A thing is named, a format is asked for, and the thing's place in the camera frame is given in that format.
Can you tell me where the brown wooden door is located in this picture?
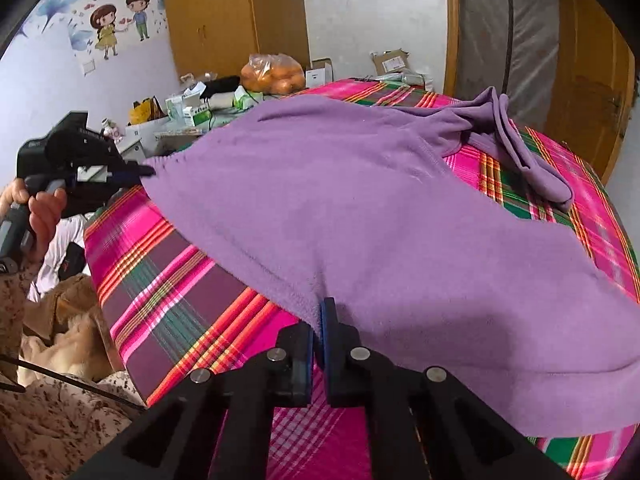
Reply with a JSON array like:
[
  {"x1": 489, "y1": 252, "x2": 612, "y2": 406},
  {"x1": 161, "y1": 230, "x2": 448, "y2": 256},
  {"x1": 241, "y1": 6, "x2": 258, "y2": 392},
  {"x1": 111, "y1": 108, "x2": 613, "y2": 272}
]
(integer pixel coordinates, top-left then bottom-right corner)
[{"x1": 544, "y1": 0, "x2": 634, "y2": 182}]

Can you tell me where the person's left hand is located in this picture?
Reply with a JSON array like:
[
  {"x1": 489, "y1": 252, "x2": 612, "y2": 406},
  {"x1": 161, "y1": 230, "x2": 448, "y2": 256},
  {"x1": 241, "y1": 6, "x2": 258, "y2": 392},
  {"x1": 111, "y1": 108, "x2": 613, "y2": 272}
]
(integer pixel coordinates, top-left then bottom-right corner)
[{"x1": 1, "y1": 178, "x2": 67, "y2": 262}]

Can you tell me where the brown wooden wardrobe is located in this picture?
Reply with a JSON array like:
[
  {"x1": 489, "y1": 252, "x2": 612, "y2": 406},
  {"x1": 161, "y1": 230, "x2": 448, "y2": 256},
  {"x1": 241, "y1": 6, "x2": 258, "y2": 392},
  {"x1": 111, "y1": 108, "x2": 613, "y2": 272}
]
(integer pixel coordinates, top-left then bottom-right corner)
[{"x1": 164, "y1": 0, "x2": 310, "y2": 77}]

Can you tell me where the cardboard box with label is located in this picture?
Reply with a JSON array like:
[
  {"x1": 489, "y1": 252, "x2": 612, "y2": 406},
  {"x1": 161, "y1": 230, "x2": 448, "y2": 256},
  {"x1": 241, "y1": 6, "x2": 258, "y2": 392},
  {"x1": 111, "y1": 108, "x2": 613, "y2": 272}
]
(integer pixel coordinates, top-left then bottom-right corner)
[{"x1": 371, "y1": 49, "x2": 409, "y2": 76}]

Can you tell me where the small white box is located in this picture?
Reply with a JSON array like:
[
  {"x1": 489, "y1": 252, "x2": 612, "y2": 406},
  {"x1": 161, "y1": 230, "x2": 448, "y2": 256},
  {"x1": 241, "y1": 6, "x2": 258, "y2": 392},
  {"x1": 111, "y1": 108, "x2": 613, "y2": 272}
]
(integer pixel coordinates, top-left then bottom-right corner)
[{"x1": 305, "y1": 58, "x2": 334, "y2": 89}]

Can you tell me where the pink plaid bed sheet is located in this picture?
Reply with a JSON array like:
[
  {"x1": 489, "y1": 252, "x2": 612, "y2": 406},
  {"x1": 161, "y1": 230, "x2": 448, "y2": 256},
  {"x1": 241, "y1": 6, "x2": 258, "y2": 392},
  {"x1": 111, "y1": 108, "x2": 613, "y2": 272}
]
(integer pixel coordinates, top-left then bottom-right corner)
[{"x1": 86, "y1": 96, "x2": 639, "y2": 478}]

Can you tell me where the bag of oranges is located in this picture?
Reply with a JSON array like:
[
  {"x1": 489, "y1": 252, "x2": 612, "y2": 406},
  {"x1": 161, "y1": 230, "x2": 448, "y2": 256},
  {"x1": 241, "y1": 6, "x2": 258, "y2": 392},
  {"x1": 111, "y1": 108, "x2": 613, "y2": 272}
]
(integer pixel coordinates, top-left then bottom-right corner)
[{"x1": 240, "y1": 54, "x2": 306, "y2": 96}]

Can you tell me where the cartoon couple wall sticker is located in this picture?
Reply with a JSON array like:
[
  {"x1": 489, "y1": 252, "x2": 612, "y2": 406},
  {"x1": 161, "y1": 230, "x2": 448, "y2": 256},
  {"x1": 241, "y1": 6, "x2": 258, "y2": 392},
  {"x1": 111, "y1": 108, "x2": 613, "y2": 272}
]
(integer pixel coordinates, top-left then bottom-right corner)
[{"x1": 67, "y1": 0, "x2": 168, "y2": 67}]

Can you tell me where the purple fleece garment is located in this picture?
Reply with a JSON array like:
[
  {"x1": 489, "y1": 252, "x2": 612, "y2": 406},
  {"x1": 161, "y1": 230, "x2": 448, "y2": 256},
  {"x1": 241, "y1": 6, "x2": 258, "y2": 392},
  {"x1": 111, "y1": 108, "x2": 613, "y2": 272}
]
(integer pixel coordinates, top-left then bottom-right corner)
[{"x1": 143, "y1": 89, "x2": 639, "y2": 437}]

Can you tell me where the plastic wrapped mattress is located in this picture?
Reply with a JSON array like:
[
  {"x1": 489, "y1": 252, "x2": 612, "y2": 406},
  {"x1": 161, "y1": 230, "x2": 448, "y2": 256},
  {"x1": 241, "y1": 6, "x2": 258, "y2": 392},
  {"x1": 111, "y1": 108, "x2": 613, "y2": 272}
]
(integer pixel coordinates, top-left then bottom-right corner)
[{"x1": 454, "y1": 0, "x2": 560, "y2": 130}]

